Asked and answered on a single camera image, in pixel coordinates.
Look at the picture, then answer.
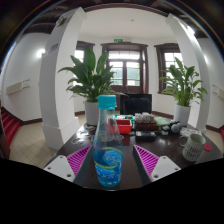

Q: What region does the white patterned mug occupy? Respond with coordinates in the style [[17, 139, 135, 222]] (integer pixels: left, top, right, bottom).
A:
[[177, 133, 207, 163]]

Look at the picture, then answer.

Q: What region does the green plant in white pot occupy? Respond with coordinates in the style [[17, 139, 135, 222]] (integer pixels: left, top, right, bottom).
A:
[[57, 47, 118, 127], [159, 56, 208, 128]]

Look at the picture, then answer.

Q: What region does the flat black device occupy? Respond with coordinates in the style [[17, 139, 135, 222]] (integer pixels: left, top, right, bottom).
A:
[[134, 130, 157, 140]]

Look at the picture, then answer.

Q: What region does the flat round red coaster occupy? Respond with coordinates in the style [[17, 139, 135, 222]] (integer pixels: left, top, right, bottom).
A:
[[203, 142, 213, 153]]

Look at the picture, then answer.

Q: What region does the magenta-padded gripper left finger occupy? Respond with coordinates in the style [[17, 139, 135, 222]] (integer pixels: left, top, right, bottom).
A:
[[43, 144, 95, 187]]

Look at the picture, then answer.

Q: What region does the glowing wall lamp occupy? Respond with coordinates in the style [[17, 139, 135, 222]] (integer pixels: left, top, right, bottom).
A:
[[35, 47, 47, 59]]

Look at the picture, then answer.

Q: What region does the green cloth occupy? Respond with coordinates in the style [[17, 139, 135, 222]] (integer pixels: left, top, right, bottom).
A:
[[153, 116, 172, 127]]

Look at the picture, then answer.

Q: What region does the brown box of packets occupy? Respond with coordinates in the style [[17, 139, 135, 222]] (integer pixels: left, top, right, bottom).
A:
[[133, 112, 160, 132]]

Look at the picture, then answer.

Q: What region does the white wall radiator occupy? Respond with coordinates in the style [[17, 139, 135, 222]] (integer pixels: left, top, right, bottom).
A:
[[5, 78, 31, 96], [212, 84, 224, 100]]

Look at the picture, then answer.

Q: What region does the printed paper leaflet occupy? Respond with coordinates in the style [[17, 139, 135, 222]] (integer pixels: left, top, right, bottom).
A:
[[179, 127, 203, 138]]

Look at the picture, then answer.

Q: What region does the red carpeted staircase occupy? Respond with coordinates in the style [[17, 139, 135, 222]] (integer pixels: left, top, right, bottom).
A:
[[0, 107, 22, 147]]

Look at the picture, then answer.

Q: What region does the dark-framed window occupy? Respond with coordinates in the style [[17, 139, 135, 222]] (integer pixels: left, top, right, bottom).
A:
[[75, 40, 96, 69], [153, 42, 185, 95]]

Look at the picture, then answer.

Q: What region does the dark wooden double door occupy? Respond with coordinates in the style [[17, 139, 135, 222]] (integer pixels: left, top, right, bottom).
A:
[[100, 42, 150, 95]]

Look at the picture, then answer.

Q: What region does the red plastic box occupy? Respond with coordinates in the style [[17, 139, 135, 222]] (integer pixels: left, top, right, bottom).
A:
[[114, 118, 134, 135]]

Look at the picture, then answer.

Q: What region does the black chair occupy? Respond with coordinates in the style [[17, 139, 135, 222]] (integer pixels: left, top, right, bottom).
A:
[[119, 93, 153, 116]]

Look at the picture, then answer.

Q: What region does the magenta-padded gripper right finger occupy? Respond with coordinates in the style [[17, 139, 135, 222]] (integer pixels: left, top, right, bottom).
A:
[[132, 144, 182, 186]]

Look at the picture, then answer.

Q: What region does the clear blue-capped drink bottle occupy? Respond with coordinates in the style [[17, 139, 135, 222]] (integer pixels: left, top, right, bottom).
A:
[[92, 94, 125, 188]]

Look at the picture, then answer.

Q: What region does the grey-headed microphone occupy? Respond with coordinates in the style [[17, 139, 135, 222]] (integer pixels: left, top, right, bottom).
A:
[[168, 121, 179, 135], [174, 120, 184, 133]]

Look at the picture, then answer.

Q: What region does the green and white box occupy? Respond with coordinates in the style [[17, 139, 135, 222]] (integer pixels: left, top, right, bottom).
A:
[[113, 114, 136, 124]]

